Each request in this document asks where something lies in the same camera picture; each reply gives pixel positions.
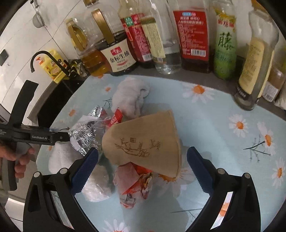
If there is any silver foil wrapper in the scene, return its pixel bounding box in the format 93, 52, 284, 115
68, 105, 124, 156

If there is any red white wrapper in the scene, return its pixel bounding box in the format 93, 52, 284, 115
113, 162, 154, 209

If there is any white tissue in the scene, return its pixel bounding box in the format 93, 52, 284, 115
111, 77, 150, 119

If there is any black kitchen sink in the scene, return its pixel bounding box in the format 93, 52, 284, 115
28, 78, 84, 128

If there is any person's left hand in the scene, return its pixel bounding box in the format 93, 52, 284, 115
0, 141, 34, 179

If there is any daisy print blue tablecloth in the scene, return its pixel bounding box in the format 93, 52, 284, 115
35, 73, 286, 232

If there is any black sink faucet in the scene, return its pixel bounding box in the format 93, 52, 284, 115
30, 50, 70, 77

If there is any black yellow cleaning cloth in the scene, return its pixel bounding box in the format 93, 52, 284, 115
68, 59, 90, 79

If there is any metal hanging strainer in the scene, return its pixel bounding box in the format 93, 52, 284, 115
29, 0, 46, 29

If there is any soy sauce jug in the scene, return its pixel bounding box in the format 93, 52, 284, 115
92, 8, 138, 76

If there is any small brown spice jar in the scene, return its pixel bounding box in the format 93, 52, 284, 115
262, 65, 285, 102

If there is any large cooking oil jug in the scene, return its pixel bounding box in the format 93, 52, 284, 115
65, 8, 117, 77

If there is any red label sauce bottle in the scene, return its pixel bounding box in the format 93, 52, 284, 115
118, 0, 154, 69

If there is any clear vinegar bottle yellow label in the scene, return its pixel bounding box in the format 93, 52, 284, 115
138, 1, 181, 74

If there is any green label oil bottle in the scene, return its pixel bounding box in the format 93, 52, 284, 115
212, 1, 237, 80

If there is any tall yellow label bottle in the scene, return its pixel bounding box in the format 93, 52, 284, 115
233, 1, 279, 111

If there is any red label clear bottle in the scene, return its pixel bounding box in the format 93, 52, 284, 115
169, 0, 210, 74

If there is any black wall socket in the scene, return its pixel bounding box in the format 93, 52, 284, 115
0, 49, 9, 66

